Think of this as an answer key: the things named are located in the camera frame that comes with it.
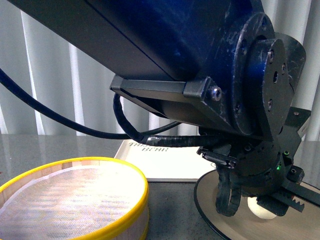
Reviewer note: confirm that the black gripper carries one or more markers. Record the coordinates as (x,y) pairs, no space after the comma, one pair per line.
(262,169)

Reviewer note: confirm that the white steamed bun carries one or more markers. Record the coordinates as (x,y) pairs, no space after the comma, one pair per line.
(258,210)

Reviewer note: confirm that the beige plate with black rim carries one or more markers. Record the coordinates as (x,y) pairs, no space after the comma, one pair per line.
(244,225)

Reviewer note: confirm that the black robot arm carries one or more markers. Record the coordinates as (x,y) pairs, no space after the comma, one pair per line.
(211,74)

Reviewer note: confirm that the cream rectangular serving tray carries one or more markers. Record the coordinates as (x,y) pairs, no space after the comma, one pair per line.
(165,164)

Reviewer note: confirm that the yellow rimmed bamboo steamer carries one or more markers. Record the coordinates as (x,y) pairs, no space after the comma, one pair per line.
(120,220)

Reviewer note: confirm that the white mesh steamer liner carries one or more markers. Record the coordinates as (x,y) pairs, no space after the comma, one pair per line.
(62,200)

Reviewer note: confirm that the grey pleated curtain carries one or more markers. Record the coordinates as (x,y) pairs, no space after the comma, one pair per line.
(71,83)

